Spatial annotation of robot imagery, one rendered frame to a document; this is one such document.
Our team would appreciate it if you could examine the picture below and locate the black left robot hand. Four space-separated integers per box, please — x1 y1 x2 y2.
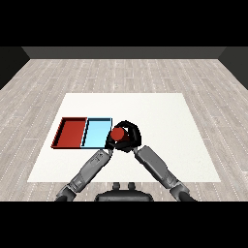
105 131 115 151

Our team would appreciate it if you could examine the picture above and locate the dark grey robot body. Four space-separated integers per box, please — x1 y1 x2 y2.
94 182 154 202

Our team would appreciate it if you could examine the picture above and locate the small red can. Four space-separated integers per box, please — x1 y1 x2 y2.
110 126 131 143

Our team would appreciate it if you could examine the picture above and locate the shallow light blue open box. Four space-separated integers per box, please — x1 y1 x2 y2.
80 116 113 150

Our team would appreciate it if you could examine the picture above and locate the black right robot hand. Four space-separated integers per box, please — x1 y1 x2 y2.
111 120 143 154

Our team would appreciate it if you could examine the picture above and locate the shallow red open box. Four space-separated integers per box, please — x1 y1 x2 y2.
50 116 89 150

